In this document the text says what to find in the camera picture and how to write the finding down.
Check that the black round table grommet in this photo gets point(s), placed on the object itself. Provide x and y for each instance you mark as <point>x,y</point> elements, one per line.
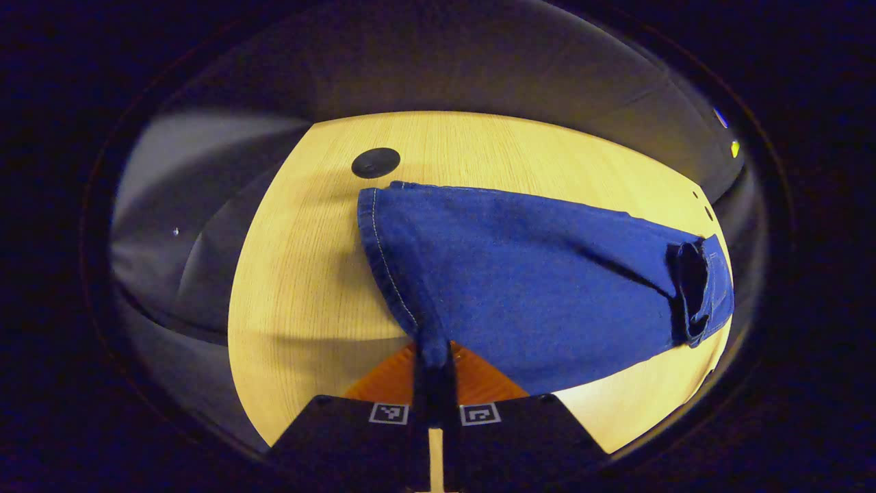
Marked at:
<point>375,163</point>

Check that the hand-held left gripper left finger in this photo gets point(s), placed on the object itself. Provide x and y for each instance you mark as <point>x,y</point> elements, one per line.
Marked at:
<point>356,445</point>

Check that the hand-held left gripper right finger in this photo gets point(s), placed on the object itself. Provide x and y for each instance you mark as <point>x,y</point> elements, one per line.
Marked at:
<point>520,445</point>

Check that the blue denim jeans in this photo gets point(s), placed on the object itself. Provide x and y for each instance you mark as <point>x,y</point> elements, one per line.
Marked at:
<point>534,287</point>

